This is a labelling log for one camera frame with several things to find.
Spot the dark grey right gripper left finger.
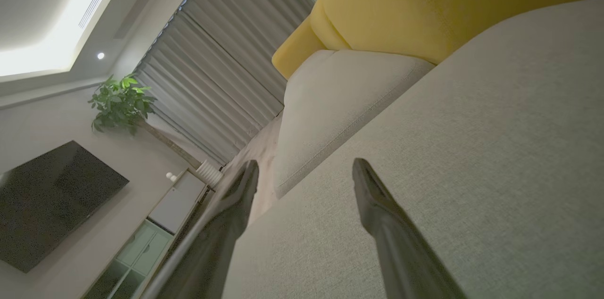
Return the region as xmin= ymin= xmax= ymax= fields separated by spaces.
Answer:
xmin=156 ymin=159 xmax=260 ymax=299

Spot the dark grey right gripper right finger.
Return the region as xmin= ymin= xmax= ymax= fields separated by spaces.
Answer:
xmin=352 ymin=158 xmax=468 ymax=299

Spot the white glass-door cabinet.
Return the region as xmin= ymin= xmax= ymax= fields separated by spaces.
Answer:
xmin=83 ymin=169 xmax=208 ymax=299

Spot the white ribbed plant pot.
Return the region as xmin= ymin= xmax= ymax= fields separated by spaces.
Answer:
xmin=196 ymin=160 xmax=223 ymax=188

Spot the small grey sofa cushion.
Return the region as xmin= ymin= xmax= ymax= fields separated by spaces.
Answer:
xmin=274 ymin=49 xmax=436 ymax=198

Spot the green potted tree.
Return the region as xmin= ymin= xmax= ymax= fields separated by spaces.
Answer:
xmin=88 ymin=74 xmax=204 ymax=171

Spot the black flat television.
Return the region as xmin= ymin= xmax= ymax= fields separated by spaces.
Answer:
xmin=0 ymin=141 xmax=130 ymax=274

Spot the grey pleated curtain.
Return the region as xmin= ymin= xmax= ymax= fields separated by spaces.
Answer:
xmin=134 ymin=0 xmax=316 ymax=165

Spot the yellow sofa cushion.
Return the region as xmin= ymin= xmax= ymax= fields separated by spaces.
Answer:
xmin=272 ymin=0 xmax=590 ymax=80

